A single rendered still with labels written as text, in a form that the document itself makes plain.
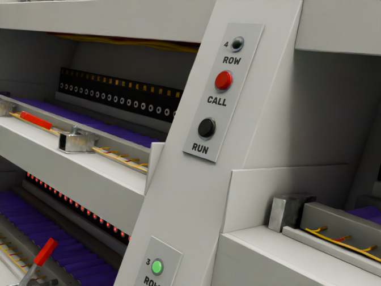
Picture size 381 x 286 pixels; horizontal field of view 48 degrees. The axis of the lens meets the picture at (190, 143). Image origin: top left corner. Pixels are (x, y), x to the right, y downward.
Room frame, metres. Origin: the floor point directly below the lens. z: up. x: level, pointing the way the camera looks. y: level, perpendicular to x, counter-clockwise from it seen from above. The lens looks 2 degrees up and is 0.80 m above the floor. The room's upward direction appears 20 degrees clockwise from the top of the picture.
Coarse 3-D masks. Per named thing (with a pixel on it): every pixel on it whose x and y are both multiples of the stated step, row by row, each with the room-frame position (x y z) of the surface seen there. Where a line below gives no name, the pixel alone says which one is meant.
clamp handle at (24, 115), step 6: (24, 114) 0.48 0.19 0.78; (30, 114) 0.49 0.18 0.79; (30, 120) 0.49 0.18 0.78; (36, 120) 0.49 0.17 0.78; (42, 120) 0.50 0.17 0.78; (42, 126) 0.50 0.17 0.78; (48, 126) 0.50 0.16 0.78; (72, 126) 0.53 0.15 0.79; (60, 132) 0.52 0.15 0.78; (66, 132) 0.52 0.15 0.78; (72, 132) 0.54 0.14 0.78
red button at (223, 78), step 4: (224, 72) 0.36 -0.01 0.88; (220, 76) 0.36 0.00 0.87; (224, 76) 0.36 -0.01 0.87; (228, 76) 0.36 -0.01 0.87; (216, 80) 0.37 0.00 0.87; (220, 80) 0.36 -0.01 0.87; (224, 80) 0.36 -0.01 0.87; (228, 80) 0.36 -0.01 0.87; (216, 84) 0.36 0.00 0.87; (220, 84) 0.36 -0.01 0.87; (224, 84) 0.36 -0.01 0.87; (228, 84) 0.36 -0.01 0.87; (220, 88) 0.36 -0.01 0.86; (224, 88) 0.36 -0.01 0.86
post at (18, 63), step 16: (0, 32) 0.85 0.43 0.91; (16, 32) 0.87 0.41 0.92; (32, 32) 0.89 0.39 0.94; (0, 48) 0.86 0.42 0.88; (16, 48) 0.88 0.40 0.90; (32, 48) 0.90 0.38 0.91; (48, 48) 0.92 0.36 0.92; (64, 48) 0.95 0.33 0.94; (0, 64) 0.87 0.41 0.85; (16, 64) 0.89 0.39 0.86; (32, 64) 0.91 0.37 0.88; (48, 64) 0.93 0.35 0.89; (64, 64) 0.96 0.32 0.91; (16, 80) 0.90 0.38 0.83; (32, 80) 0.92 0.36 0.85; (48, 80) 0.94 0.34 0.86; (48, 96) 0.95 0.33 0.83; (0, 160) 0.91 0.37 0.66; (16, 176) 0.95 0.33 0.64
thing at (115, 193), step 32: (32, 96) 0.92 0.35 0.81; (64, 96) 0.90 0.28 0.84; (0, 128) 0.65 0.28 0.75; (32, 128) 0.66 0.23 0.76; (160, 128) 0.68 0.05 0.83; (32, 160) 0.57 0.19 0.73; (64, 160) 0.51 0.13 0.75; (96, 160) 0.51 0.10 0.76; (64, 192) 0.51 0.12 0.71; (96, 192) 0.46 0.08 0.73; (128, 192) 0.42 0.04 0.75; (128, 224) 0.42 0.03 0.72
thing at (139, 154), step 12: (0, 96) 0.80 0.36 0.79; (12, 108) 0.76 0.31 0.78; (24, 108) 0.72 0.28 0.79; (36, 108) 0.71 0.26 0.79; (48, 120) 0.66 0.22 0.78; (60, 120) 0.63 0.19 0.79; (72, 120) 0.64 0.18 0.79; (96, 132) 0.56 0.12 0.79; (96, 144) 0.56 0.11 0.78; (108, 144) 0.54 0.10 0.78; (120, 144) 0.52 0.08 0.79; (132, 144) 0.52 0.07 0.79; (120, 156) 0.50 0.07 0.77; (132, 156) 0.51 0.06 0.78; (144, 156) 0.49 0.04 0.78
